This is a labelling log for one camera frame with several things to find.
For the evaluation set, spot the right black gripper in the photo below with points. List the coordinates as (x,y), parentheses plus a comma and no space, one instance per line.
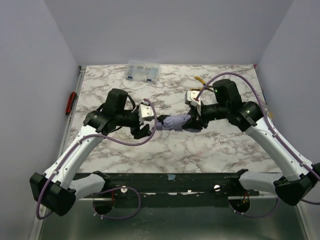
(198,120)

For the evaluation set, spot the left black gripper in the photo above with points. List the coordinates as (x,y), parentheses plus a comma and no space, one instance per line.
(137,127)

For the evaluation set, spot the lilac umbrella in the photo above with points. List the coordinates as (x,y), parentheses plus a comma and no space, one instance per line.
(177,123)

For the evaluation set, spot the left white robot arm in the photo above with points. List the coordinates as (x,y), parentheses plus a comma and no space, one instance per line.
(56,189)

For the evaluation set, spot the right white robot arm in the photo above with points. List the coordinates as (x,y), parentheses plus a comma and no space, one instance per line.
(298,175)

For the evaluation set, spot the clear plastic organizer box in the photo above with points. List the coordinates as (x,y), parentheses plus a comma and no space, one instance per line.
(142,71)

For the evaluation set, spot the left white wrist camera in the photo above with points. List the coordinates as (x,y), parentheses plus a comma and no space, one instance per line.
(145,113)

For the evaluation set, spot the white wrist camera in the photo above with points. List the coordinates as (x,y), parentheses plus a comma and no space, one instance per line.
(145,113)
(191,99)

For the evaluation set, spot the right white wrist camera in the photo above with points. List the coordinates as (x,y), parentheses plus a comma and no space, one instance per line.
(191,99)

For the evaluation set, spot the red black handled tool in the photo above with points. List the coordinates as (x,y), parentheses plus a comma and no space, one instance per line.
(70,103)

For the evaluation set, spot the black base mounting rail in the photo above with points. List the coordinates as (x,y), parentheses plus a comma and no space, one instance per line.
(170,190)

